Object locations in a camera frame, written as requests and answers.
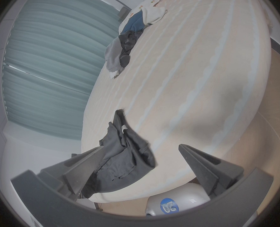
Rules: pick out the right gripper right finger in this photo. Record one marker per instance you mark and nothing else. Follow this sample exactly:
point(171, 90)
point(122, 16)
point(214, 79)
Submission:
point(208, 169)

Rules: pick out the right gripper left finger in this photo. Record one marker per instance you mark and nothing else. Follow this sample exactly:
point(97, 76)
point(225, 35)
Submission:
point(78, 171)

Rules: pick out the black T-shirt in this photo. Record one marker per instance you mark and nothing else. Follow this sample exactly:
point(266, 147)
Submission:
point(123, 159)

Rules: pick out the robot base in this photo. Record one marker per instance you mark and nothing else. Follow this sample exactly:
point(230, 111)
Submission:
point(177, 202)

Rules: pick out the bed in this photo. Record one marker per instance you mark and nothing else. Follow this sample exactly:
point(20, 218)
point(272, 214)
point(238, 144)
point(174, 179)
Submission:
point(189, 79)

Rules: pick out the pile of clothes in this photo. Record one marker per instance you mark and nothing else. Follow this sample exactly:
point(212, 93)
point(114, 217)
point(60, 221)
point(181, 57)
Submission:
point(130, 32)

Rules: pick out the blue-green curtain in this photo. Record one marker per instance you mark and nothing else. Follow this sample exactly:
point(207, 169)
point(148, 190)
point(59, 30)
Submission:
point(59, 32)
point(43, 103)

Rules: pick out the grey bedside table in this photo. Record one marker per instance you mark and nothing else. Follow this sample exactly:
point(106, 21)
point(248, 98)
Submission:
point(124, 13)

